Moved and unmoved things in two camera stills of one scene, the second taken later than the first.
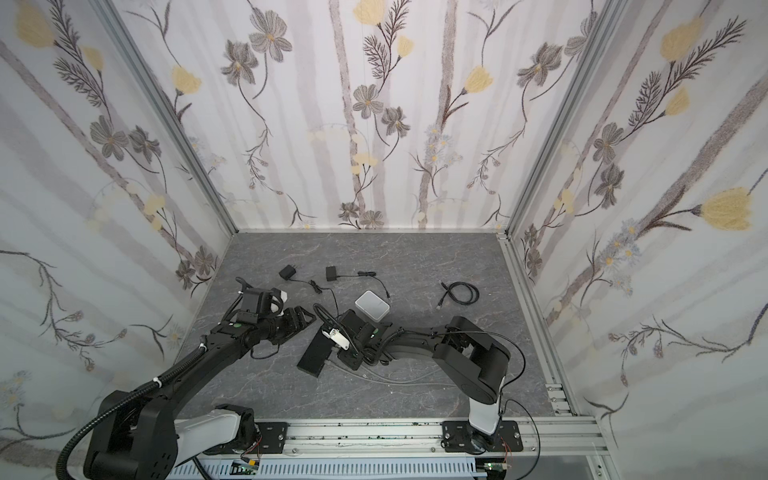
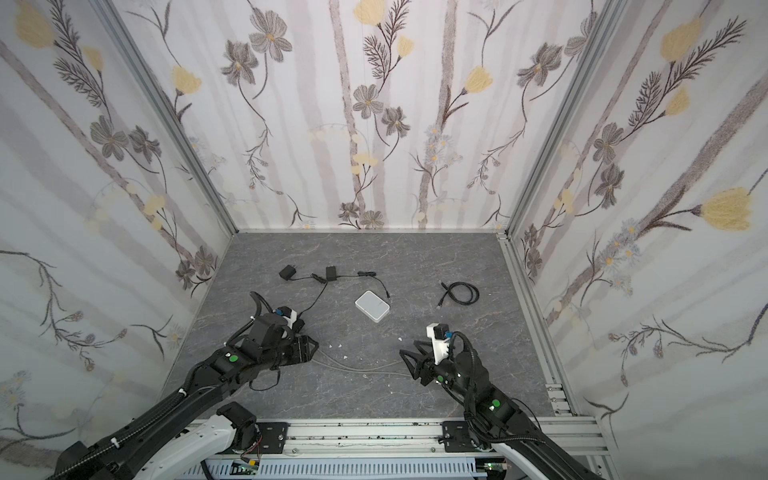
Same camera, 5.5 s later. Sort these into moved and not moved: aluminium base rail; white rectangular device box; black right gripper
Moved: black right gripper
Not moved: white rectangular device box; aluminium base rail
